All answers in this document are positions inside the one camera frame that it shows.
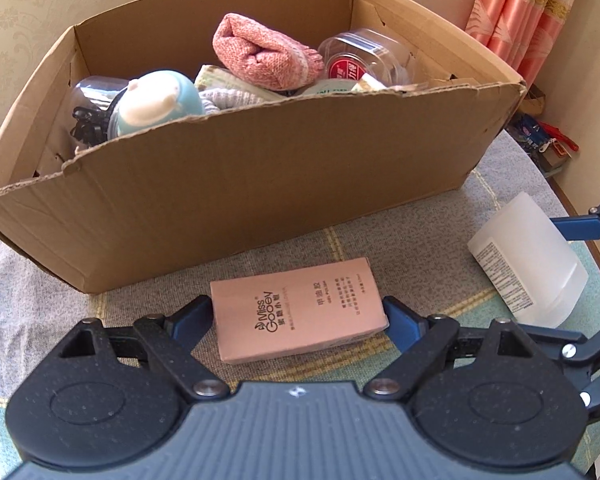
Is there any pink cardboard box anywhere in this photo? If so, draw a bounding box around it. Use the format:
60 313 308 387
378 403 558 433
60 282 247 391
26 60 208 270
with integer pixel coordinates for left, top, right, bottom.
210 256 390 366

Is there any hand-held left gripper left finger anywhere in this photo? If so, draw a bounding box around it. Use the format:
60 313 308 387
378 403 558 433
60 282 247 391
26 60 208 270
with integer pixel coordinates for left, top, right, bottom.
60 294 231 401

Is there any checked grey green table cloth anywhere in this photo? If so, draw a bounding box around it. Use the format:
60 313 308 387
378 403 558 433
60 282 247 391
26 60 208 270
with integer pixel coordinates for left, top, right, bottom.
0 127 600 480

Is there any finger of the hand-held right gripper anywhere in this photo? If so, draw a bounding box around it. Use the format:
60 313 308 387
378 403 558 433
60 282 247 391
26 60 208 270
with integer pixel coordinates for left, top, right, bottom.
522 310 600 387
550 190 600 251

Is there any pink curtain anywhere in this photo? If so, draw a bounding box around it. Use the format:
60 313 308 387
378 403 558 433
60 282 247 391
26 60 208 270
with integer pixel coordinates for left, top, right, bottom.
465 0 591 88

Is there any clear jar of black clips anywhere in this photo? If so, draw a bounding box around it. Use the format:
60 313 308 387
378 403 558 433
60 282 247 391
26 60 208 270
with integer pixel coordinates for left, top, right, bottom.
70 75 131 156

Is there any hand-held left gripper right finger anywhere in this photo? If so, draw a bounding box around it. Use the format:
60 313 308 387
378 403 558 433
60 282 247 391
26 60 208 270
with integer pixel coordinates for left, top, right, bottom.
362 296 538 401

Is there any grey white sock blue band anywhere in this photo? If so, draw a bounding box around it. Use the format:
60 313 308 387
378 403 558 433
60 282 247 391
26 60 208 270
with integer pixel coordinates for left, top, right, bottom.
197 87 261 116

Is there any light blue toy figure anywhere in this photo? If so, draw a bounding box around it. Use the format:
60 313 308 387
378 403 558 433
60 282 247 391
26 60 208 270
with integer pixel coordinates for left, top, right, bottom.
107 70 205 138

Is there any brown paper bag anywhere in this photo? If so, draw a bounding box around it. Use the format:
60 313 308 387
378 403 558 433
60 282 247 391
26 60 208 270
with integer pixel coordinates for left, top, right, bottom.
520 85 546 116

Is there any blue plastic bag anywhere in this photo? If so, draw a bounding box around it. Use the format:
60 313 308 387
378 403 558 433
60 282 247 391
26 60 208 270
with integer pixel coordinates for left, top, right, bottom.
510 112 551 153

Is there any red tool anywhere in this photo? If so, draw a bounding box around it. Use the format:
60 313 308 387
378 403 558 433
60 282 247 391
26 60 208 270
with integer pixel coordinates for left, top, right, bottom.
537 122 578 153

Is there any green white tissue packet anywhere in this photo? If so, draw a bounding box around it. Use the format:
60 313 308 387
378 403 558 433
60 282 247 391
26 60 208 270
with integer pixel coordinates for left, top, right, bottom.
194 63 261 98

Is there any pink knit sock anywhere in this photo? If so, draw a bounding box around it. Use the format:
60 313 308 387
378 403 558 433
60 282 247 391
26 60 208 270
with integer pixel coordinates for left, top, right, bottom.
211 12 323 92

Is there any white bottle with green label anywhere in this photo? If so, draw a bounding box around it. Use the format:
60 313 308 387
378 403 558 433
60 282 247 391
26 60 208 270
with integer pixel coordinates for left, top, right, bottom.
467 191 590 329

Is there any clear round plastic container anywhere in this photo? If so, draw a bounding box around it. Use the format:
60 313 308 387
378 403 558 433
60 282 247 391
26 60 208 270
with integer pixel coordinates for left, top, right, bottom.
317 27 416 88

